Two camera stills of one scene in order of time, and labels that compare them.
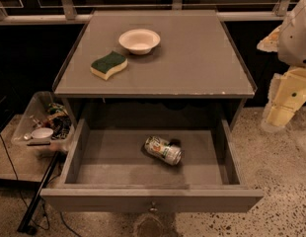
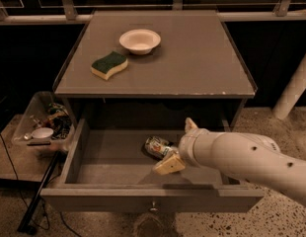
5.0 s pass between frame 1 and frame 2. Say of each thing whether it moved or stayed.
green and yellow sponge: stayed
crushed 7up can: stayed
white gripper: moved
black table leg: stayed
